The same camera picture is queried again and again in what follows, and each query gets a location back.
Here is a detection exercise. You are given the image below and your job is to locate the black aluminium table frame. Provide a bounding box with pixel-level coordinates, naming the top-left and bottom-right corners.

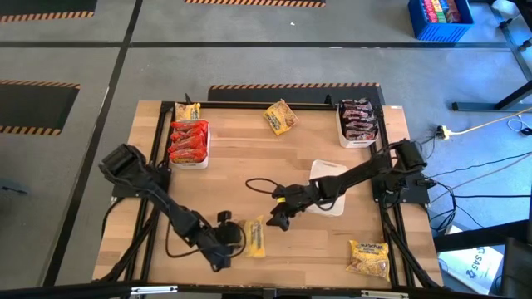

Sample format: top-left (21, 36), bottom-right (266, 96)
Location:
top-left (99, 93), bottom-right (444, 290)

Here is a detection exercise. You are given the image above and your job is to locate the black metal floor beam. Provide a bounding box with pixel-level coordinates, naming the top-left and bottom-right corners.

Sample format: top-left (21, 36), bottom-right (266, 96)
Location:
top-left (431, 218), bottom-right (532, 253)

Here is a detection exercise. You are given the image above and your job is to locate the black chair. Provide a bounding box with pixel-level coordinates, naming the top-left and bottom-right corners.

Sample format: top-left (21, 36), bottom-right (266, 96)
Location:
top-left (500, 236), bottom-right (532, 299)

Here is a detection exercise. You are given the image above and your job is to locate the black metal desk stand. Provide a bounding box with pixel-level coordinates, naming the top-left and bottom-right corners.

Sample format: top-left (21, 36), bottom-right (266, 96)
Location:
top-left (451, 0), bottom-right (532, 113)

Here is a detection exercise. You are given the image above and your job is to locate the black camera rig beam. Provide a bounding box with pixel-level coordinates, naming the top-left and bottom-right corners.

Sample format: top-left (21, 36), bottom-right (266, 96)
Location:
top-left (0, 280), bottom-right (532, 299)

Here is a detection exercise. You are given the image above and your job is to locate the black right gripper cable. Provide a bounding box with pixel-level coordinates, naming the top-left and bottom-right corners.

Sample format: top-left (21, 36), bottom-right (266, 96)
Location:
top-left (244, 177), bottom-right (286, 197)

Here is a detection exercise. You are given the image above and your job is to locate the black floor cable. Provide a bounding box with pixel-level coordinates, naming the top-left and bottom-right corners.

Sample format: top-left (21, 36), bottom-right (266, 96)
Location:
top-left (427, 151), bottom-right (532, 179)
top-left (452, 193), bottom-right (532, 199)

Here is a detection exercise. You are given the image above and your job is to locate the black hazard-striped floor mat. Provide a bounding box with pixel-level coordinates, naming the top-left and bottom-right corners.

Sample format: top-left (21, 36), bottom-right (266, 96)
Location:
top-left (0, 0), bottom-right (99, 23)
top-left (207, 81), bottom-right (386, 106)
top-left (0, 79), bottom-right (81, 137)
top-left (184, 0), bottom-right (327, 8)

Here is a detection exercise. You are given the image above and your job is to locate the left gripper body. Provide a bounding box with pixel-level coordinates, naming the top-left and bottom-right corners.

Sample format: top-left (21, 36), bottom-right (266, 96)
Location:
top-left (204, 223), bottom-right (246, 257)

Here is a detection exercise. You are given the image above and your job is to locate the silver metal bracket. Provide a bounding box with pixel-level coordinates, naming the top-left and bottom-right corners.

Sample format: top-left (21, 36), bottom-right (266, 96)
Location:
top-left (130, 285), bottom-right (179, 296)
top-left (360, 289), bottom-right (410, 299)

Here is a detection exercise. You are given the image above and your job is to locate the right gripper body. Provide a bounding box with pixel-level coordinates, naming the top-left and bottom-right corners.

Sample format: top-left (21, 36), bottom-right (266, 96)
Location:
top-left (272, 181), bottom-right (323, 213)

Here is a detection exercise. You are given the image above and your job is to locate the yellow floor cable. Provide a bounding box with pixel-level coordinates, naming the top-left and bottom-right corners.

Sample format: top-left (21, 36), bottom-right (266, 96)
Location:
top-left (451, 105), bottom-right (532, 136)

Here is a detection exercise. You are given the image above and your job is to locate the yellow green small box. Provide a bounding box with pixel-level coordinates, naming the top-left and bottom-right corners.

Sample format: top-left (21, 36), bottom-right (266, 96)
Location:
top-left (431, 0), bottom-right (448, 24)

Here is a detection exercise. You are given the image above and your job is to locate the white printed cardboard box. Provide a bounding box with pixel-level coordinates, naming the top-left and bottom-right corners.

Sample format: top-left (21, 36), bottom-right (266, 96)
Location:
top-left (437, 245), bottom-right (505, 296)

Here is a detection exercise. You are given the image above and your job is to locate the dark red small box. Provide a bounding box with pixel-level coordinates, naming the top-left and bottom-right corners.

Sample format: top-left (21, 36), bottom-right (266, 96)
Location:
top-left (445, 0), bottom-right (462, 23)

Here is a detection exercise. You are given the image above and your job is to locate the white plastic bin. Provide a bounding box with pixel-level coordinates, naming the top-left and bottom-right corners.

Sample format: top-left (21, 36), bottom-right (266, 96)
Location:
top-left (167, 119), bottom-right (211, 171)
top-left (334, 98), bottom-right (381, 150)
top-left (306, 159), bottom-right (351, 218)

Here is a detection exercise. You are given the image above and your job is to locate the yellow creamy noodle pack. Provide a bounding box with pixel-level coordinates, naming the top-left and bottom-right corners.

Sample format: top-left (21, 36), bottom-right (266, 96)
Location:
top-left (174, 101), bottom-right (202, 122)
top-left (242, 214), bottom-right (267, 259)
top-left (345, 239), bottom-right (392, 282)
top-left (262, 98), bottom-right (300, 137)

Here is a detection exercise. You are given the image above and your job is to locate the blue plastic crate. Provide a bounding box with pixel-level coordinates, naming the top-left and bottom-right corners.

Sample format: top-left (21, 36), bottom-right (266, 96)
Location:
top-left (407, 0), bottom-right (475, 42)

